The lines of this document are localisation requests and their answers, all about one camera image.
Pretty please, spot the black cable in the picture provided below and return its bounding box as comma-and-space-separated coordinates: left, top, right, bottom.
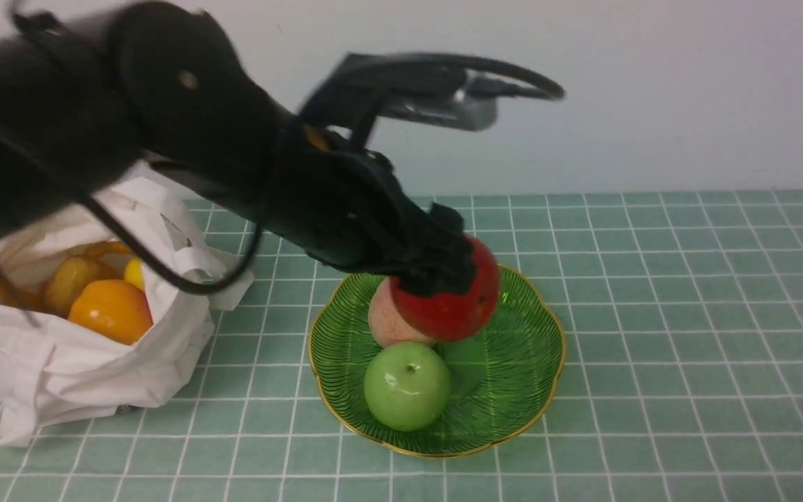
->
0, 105, 263, 297

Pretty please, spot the green checked tablecloth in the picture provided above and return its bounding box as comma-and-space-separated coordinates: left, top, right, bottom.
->
0, 191, 803, 501

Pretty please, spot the red apple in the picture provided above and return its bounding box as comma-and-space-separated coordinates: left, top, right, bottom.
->
390, 235, 500, 342

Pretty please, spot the white cloth bag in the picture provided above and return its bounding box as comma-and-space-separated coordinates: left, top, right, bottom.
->
0, 176, 254, 448

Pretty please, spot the green glass plate gold rim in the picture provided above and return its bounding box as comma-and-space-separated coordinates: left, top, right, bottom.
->
307, 266, 567, 458

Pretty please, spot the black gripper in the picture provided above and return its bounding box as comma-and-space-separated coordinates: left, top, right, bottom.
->
283, 128, 477, 298

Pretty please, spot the yellow lemon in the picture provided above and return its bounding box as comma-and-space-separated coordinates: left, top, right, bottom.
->
122, 257, 146, 291

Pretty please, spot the green apple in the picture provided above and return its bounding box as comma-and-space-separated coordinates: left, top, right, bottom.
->
363, 341, 450, 432

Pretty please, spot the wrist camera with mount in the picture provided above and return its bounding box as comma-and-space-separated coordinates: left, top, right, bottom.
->
300, 53, 499, 151

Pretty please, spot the pink peach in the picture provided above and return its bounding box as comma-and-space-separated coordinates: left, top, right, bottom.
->
367, 277, 436, 347

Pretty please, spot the yellow-brown pear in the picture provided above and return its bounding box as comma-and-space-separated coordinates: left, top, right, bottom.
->
43, 255, 120, 318

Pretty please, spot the orange fruit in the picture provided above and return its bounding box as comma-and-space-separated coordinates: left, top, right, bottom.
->
67, 279, 154, 345

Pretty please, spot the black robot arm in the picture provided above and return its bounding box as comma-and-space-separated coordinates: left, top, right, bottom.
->
0, 2, 477, 298

